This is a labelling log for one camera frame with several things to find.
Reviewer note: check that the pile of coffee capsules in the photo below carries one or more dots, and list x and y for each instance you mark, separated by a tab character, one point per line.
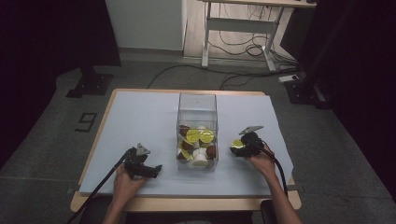
196	146

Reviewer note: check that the grey tape piece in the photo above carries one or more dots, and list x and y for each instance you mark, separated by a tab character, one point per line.
295	187
73	190

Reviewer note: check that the dark curtain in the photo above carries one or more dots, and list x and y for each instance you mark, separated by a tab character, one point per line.
46	46
358	62

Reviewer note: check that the dark rounded object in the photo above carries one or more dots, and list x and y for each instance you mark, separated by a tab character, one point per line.
267	213

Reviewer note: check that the person's right hand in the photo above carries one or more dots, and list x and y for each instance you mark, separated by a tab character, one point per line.
263	166

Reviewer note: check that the person's left hand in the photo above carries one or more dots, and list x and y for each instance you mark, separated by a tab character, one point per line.
124	186

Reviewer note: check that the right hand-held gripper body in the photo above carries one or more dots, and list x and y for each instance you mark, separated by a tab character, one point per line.
255	144

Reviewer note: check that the black stand base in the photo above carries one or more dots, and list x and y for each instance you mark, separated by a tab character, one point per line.
303	91
91	84

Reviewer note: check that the white metal desk frame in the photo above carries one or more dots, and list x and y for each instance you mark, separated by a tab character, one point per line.
243	25

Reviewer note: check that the wooden table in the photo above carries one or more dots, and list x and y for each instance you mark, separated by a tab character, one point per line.
186	203

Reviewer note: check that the single yellow-lid coffee capsule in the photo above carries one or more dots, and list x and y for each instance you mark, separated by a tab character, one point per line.
237	143

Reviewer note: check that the white table sheet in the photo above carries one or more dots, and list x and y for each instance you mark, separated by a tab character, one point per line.
134	124

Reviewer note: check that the white power strip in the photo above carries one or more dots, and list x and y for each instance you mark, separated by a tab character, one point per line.
288	78

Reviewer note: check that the clear plastic box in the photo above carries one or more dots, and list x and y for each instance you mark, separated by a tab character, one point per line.
196	107

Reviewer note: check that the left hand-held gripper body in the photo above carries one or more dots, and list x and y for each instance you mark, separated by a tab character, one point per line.
135	163

